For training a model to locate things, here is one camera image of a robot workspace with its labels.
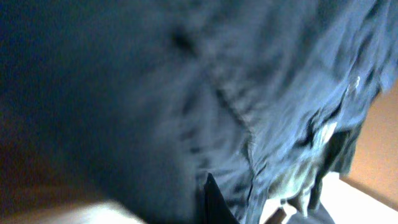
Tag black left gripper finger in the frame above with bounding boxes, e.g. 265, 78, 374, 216
203, 173, 239, 224

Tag dark blue shorts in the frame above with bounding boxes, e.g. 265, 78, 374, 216
1, 0, 397, 223

